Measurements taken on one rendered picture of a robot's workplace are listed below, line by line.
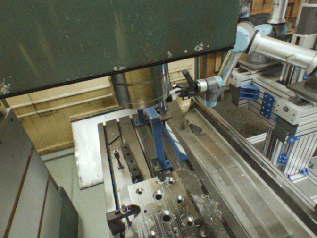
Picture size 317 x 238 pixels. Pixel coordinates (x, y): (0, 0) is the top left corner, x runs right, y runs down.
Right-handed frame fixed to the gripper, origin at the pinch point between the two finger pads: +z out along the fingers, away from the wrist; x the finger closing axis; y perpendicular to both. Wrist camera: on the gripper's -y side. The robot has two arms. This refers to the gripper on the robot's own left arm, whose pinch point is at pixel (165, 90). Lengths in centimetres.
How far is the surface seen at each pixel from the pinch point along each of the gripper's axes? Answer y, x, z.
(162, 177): 20.5, -41.8, 17.7
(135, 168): 24.6, -28.3, 27.5
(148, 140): 30.0, -3.3, 14.9
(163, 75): -33, -57, 18
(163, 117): -1.3, -28.2, 10.7
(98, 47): -43, -63, 31
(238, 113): 115, 108, -141
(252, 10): -1, 208, -221
